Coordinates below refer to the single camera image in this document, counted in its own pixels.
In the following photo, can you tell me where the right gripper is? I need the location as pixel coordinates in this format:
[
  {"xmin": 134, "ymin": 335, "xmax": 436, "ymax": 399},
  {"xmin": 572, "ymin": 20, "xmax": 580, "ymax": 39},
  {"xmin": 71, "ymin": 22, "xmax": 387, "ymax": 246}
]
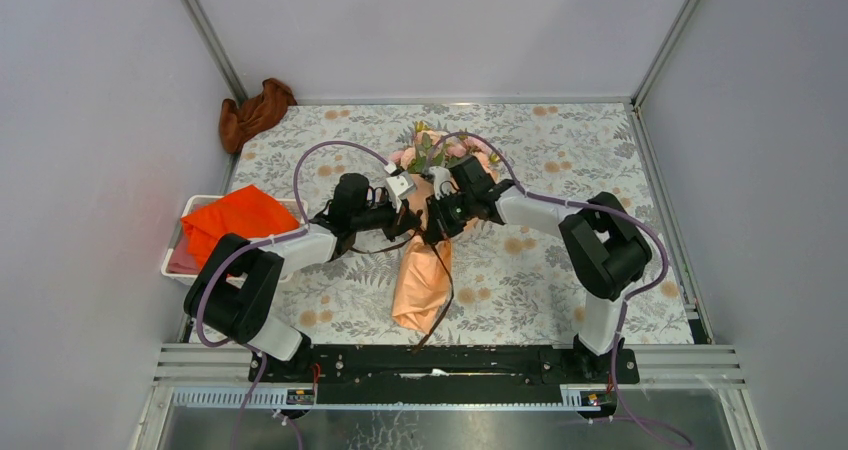
[{"xmin": 424, "ymin": 189, "xmax": 476, "ymax": 245}]

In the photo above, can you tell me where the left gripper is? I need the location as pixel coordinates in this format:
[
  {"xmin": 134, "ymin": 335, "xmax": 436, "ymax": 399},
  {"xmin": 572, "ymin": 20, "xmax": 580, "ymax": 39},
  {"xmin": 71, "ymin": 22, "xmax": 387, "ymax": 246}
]
[{"xmin": 351, "ymin": 194, "xmax": 422, "ymax": 243}]

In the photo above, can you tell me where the peach wrapping paper sheet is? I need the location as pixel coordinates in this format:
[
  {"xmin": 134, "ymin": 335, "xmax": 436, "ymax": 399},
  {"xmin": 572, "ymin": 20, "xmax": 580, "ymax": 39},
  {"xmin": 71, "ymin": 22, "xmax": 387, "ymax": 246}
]
[{"xmin": 390, "ymin": 173, "xmax": 499, "ymax": 336}]

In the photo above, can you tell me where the dark brown ribbon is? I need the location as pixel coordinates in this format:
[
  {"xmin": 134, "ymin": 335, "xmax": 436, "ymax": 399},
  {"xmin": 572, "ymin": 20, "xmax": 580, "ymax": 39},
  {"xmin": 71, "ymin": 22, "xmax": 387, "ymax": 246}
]
[{"xmin": 347, "ymin": 230, "xmax": 457, "ymax": 356}]

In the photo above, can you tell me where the pink fake flower bunch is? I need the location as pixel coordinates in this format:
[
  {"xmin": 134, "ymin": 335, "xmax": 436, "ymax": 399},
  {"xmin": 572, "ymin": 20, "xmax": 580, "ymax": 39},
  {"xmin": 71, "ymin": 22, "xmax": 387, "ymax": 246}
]
[{"xmin": 444, "ymin": 135, "xmax": 501, "ymax": 170}]

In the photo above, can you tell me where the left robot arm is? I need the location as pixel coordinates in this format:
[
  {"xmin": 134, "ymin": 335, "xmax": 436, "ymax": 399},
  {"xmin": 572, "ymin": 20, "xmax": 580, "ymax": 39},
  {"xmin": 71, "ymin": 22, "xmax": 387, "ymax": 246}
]
[{"xmin": 184, "ymin": 170, "xmax": 420, "ymax": 381}]

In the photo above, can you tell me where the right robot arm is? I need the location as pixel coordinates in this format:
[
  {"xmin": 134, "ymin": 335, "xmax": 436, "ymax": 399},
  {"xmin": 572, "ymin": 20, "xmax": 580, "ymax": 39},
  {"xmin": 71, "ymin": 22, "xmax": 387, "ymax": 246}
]
[{"xmin": 422, "ymin": 156, "xmax": 653, "ymax": 382}]

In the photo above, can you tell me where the floral patterned table mat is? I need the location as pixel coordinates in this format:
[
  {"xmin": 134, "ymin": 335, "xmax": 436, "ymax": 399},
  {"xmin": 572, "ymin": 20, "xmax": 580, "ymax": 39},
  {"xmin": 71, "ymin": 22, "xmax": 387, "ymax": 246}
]
[{"xmin": 230, "ymin": 103, "xmax": 661, "ymax": 345}]

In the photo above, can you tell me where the orange cloth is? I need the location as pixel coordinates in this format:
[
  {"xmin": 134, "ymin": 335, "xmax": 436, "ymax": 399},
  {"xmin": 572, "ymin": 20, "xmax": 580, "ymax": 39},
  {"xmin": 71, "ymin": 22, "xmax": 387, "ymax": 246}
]
[{"xmin": 181, "ymin": 185, "xmax": 300, "ymax": 269}]

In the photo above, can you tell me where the brown cloth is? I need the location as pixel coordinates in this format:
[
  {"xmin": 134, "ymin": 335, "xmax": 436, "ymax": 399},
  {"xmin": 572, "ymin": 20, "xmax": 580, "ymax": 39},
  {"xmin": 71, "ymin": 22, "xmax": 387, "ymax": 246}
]
[{"xmin": 218, "ymin": 78, "xmax": 297, "ymax": 154}]

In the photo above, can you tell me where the white plastic basket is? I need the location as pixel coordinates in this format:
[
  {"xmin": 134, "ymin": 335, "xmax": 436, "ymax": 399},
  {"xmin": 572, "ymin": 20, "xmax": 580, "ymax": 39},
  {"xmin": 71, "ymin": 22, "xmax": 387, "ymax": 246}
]
[{"xmin": 160, "ymin": 194, "xmax": 305, "ymax": 287}]

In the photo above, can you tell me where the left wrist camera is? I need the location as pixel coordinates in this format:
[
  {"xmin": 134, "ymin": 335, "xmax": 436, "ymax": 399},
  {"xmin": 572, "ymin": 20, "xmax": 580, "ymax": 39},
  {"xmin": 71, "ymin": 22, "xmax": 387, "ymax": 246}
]
[{"xmin": 384, "ymin": 162, "xmax": 417, "ymax": 213}]

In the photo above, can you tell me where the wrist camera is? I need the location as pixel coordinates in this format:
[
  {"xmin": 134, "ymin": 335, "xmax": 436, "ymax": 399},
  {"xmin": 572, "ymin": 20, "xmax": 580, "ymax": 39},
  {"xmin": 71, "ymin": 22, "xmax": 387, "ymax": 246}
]
[
  {"xmin": 384, "ymin": 162, "xmax": 417, "ymax": 213},
  {"xmin": 422, "ymin": 166, "xmax": 458, "ymax": 200}
]

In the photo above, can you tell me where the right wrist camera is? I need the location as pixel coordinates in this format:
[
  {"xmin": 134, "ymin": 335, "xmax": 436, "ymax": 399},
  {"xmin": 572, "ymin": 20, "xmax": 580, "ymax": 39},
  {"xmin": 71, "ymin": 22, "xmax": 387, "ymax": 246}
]
[{"xmin": 422, "ymin": 166, "xmax": 458, "ymax": 200}]

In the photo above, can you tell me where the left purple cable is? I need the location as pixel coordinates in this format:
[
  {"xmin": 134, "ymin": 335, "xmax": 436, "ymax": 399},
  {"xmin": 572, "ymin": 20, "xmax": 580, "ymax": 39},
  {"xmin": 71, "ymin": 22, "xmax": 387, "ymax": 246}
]
[{"xmin": 194, "ymin": 140, "xmax": 399, "ymax": 450}]

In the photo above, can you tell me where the black mounting base rail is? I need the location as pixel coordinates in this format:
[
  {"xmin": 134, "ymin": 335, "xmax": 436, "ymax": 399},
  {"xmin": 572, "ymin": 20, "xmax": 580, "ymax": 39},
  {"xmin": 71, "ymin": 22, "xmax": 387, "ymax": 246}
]
[{"xmin": 248, "ymin": 344, "xmax": 640, "ymax": 405}]

